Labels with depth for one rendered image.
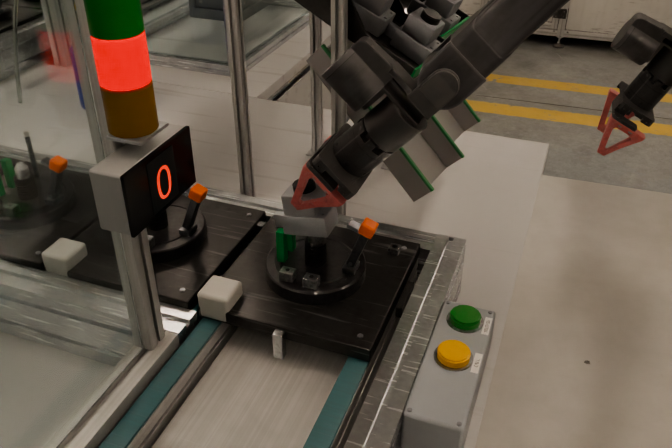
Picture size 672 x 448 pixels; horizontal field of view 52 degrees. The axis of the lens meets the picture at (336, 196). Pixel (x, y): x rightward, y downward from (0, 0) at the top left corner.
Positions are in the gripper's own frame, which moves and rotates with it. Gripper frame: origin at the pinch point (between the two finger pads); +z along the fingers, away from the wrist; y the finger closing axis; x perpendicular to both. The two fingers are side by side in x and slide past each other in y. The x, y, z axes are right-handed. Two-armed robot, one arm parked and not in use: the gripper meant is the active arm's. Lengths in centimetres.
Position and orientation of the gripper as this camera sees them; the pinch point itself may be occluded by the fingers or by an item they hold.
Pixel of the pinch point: (305, 194)
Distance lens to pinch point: 90.6
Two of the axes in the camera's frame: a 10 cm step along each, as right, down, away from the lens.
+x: 6.8, 7.2, 1.3
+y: -3.5, 4.8, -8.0
